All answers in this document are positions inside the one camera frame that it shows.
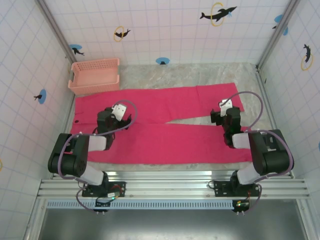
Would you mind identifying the pink long pants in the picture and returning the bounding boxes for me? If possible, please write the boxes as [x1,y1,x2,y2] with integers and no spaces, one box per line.
[69,82,253,165]

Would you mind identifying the pink plastic basket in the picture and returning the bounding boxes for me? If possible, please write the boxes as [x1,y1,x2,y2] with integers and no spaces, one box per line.
[67,57,121,96]

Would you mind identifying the blue round dolphin sticker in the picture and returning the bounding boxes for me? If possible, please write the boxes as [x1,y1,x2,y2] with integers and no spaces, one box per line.
[33,89,48,105]

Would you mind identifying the blue oval dolphin sticker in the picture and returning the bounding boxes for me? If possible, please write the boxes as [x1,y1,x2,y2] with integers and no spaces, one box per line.
[68,44,85,56]

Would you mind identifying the blue splash sticker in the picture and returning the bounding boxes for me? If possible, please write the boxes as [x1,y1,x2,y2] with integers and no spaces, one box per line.
[272,14,289,36]

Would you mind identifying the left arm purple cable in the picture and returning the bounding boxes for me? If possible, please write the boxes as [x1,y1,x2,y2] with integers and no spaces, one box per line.
[57,99,138,213]

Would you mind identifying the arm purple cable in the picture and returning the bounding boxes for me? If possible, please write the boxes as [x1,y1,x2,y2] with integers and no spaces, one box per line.
[221,91,295,215]
[57,99,138,213]

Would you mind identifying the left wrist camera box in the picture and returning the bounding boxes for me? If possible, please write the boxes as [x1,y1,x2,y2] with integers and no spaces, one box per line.
[111,103,128,122]

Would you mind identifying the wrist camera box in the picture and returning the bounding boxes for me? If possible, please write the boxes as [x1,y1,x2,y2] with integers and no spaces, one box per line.
[111,103,128,122]
[218,99,235,118]

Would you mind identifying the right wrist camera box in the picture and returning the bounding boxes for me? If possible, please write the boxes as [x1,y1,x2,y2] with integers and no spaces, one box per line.
[218,99,235,118]

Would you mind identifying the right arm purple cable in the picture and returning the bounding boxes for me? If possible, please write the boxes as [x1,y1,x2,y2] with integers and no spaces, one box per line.
[221,91,295,215]

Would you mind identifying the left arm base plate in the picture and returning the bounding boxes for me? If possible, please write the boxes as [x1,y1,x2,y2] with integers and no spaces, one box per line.
[81,180,127,199]

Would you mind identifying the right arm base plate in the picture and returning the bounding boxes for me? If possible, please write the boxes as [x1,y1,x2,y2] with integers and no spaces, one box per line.
[213,179,261,198]

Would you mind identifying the aluminium rail beam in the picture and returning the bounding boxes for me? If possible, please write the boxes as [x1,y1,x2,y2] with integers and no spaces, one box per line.
[37,170,311,200]

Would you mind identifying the black cable connector block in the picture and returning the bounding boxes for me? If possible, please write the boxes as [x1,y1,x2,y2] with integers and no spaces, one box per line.
[94,197,112,214]
[232,199,251,215]

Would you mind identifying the small dolphin ring sticker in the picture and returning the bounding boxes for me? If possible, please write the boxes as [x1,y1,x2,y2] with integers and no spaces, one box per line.
[113,25,132,43]

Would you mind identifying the slotted cable duct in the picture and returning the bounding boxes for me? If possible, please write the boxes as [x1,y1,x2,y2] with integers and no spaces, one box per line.
[46,199,307,210]

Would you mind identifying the upright dolphin ring sticker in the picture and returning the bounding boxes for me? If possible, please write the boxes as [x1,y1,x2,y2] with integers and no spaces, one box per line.
[300,43,315,72]

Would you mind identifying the aluminium corner post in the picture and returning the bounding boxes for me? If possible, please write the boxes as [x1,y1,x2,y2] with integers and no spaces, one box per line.
[34,0,77,63]
[257,0,301,68]

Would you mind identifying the large dolphin ring sticker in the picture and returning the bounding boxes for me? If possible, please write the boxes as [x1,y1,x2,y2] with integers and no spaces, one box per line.
[199,2,238,27]

